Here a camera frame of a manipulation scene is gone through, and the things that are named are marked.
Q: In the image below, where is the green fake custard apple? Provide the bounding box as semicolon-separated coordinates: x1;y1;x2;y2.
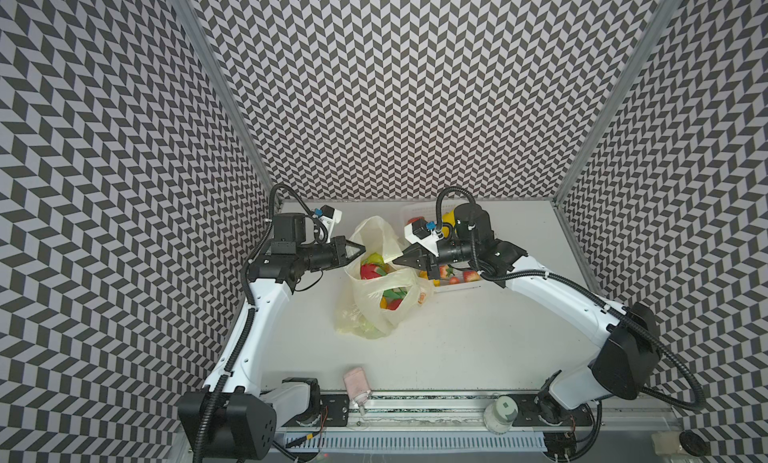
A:
362;252;385;267

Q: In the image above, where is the translucent cream plastic bag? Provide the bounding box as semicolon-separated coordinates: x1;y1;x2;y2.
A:
334;216;434;339

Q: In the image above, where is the pink fake dragon fruit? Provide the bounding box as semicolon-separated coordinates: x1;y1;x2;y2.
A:
360;264;407;311

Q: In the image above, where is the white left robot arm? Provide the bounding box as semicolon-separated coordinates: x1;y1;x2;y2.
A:
177;236;365;462

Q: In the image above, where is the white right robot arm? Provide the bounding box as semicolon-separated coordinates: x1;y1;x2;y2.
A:
394;203;661;425

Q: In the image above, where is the yellow fake banana bunch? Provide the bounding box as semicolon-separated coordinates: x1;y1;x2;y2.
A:
441;210;456;239

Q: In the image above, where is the white plastic basket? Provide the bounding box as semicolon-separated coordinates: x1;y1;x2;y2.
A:
401;200;482;294

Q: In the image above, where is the pink cloth pad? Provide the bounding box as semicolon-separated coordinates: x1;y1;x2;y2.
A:
343;367;372;407

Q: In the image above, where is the white green small bottle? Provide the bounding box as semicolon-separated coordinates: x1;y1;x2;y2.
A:
483;395;519;435

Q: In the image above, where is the white vent grille strip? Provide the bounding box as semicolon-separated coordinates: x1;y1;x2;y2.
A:
292;432;547;454

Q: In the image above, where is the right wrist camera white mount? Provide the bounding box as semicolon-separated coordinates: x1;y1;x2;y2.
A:
404;217;444;256

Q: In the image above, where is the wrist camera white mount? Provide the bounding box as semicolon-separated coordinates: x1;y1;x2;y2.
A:
314;205;343;242
404;217;444;256

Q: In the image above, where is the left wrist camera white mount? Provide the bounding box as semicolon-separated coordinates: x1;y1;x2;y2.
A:
314;205;343;242

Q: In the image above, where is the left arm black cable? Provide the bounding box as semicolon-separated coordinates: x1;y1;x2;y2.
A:
191;183;331;463

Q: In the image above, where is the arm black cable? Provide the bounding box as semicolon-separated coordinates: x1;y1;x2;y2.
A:
191;183;331;463
435;185;708;413

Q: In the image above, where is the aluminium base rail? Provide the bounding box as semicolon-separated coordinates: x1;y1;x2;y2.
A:
281;389;679;433

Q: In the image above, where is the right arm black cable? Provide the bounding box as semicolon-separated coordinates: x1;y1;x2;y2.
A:
435;185;708;413

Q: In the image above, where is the aluminium corner post left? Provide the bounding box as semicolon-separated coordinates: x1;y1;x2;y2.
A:
168;0;273;192

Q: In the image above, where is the aluminium corner post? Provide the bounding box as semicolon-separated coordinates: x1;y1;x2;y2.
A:
168;0;273;192
553;0;684;208

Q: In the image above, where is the aluminium corner post right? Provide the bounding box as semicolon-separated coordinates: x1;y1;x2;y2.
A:
553;0;684;208

